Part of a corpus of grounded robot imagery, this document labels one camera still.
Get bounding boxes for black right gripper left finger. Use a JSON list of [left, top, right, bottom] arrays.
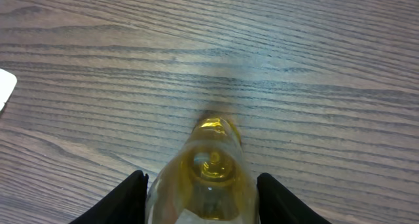
[[70, 170, 149, 224]]

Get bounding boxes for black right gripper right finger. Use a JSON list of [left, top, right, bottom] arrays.
[[257, 173, 331, 224]]

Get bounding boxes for yellow oil bottle silver cap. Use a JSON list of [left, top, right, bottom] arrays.
[[145, 117, 260, 224]]

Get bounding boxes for white barcode scanner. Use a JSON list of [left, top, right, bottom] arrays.
[[0, 69, 17, 111]]

